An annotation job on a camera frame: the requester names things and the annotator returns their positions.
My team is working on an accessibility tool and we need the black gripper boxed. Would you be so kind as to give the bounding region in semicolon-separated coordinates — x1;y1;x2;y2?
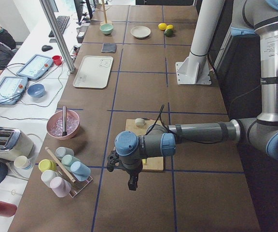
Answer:
107;150;143;190

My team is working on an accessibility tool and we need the white steamed bun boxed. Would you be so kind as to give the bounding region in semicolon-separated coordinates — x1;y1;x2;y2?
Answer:
135;118;145;127

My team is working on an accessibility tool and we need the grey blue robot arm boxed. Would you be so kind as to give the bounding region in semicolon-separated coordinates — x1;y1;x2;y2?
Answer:
107;0;278;190

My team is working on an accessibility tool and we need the white bear tray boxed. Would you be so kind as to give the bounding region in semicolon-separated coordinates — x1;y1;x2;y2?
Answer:
73;56;113;89

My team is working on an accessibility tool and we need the wooden cutting board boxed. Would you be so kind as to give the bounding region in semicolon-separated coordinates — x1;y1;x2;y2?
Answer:
113;119;166;172

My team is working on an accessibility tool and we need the blue pastel cup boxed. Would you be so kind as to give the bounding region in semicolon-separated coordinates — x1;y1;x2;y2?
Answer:
70;161;91;182

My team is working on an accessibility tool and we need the clear acrylic cup rack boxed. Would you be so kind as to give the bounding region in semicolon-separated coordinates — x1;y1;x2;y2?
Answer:
57;166;93;198

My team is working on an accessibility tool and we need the green pastel cup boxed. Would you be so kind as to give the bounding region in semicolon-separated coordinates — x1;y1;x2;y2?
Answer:
61;155;80;168

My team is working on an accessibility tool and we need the pink pastel cup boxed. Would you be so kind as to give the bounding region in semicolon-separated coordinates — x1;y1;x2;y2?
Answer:
50;176;71;198

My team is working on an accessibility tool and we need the grey pastel cup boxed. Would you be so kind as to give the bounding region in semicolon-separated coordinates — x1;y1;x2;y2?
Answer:
55;147;74;159

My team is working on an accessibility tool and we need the metal black-tipped tool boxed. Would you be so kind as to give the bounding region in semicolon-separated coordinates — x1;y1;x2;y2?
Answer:
62;106;67;137

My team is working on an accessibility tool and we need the white pastel cup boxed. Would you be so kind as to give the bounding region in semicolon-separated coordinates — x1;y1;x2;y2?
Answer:
41;170;61;188

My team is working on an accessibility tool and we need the yellow pastel cup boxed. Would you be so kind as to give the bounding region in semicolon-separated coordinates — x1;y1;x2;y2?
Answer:
38;159;56;173

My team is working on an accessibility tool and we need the pink bowl with ice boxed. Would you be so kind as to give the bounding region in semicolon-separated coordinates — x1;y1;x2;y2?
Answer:
46;110;80;140

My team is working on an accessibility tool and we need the white paper cup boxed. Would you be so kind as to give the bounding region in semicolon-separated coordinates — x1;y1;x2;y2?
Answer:
14;156;32;170

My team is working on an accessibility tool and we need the white silver toaster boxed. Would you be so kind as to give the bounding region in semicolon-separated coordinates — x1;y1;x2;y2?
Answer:
0;127;34;161

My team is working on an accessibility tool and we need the grey folded cloth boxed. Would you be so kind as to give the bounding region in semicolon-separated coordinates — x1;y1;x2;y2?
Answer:
101;43;117;53

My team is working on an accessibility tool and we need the red cup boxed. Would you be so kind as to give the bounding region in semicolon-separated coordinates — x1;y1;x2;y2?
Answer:
52;55;62;66

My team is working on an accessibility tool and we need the beige round plate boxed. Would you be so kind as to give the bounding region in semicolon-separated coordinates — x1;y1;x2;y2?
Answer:
130;26;151;39

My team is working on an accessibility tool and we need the upper teach pendant tablet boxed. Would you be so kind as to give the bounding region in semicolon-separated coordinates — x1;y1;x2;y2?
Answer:
16;54;53;80

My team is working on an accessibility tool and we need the teach pendant tablet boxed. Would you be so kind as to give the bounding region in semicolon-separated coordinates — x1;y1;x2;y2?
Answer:
0;76;28;105
16;54;53;80

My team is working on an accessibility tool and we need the green avocado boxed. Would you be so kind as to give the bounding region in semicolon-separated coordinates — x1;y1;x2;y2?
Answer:
164;29;174;37

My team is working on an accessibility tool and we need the black power adapter box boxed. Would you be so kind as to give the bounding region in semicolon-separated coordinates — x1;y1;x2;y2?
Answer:
76;25;89;44

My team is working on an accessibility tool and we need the lower teach pendant tablet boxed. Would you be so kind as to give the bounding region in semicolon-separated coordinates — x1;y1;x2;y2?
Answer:
0;76;28;105

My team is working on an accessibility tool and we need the mint green bowl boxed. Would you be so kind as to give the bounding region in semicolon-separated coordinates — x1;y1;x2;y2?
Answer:
99;23;113;35

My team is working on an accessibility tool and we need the black computer mouse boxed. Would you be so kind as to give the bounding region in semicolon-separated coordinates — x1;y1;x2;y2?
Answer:
42;45;53;52

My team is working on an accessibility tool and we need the wooden mug tree stand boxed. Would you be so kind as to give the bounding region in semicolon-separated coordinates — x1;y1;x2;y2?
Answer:
100;0;113;26

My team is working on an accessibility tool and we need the black keyboard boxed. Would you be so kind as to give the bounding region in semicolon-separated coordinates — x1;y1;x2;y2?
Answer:
56;15;70;34

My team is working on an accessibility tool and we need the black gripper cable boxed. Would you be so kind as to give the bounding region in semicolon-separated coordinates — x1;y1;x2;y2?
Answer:
145;104;217;145

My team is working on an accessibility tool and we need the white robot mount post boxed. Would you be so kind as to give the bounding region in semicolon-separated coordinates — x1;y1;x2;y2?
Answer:
176;0;225;85

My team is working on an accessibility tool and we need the aluminium frame post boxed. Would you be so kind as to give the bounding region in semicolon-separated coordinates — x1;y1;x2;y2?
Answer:
40;0;75;73

